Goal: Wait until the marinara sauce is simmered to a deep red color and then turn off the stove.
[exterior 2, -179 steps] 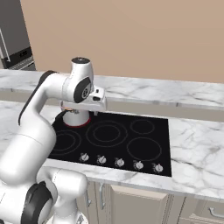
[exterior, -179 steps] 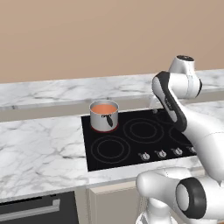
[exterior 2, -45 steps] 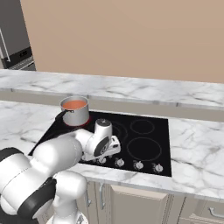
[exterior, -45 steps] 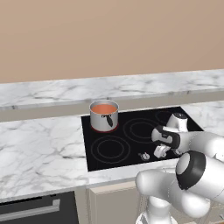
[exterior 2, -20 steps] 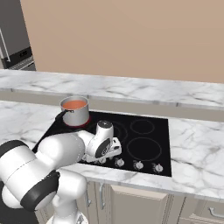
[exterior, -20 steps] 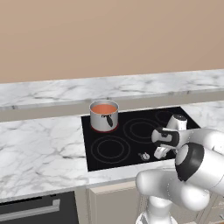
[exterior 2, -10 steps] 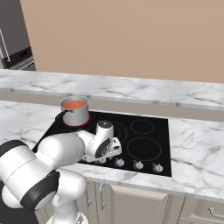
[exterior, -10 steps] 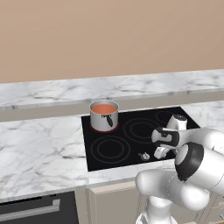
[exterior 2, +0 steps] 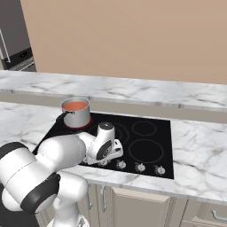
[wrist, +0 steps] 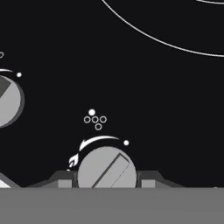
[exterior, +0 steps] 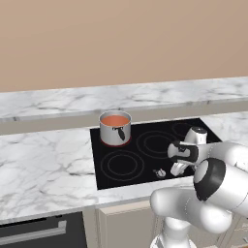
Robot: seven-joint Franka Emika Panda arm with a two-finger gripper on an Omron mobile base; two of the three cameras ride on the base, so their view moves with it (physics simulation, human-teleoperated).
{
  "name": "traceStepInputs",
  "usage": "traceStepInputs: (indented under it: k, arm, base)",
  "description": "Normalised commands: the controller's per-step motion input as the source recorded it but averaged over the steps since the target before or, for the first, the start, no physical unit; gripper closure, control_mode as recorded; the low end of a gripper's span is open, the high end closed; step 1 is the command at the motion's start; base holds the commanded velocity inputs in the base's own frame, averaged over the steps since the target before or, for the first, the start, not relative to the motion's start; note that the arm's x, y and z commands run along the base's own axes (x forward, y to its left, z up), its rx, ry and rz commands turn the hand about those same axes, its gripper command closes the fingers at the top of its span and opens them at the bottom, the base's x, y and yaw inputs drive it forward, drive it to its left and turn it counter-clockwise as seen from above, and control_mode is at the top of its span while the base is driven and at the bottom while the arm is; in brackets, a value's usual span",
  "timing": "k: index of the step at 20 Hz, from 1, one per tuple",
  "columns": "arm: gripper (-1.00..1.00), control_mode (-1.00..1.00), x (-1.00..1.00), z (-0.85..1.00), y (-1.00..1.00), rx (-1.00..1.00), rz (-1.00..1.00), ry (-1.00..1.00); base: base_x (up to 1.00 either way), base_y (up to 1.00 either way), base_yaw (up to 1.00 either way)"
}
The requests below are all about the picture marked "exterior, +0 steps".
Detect black dishwasher front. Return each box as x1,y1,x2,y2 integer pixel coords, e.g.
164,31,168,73
0,210,88,248

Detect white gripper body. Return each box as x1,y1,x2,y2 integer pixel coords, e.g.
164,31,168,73
170,160,196,177

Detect orange-red marinara sauce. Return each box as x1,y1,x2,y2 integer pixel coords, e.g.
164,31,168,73
101,114,131,127

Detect silver dishwasher handle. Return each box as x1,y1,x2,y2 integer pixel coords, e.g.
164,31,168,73
0,220,68,247

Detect steel saucepan with black handle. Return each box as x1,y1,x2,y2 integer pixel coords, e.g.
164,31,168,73
98,109,133,148

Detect beige cupboard door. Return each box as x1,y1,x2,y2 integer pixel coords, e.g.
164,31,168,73
96,200,167,248
215,214,248,248

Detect black glass hob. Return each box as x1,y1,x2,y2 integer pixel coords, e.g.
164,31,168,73
89,117,224,191

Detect grey stove knob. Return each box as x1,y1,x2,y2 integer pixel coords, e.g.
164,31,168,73
152,168,168,179

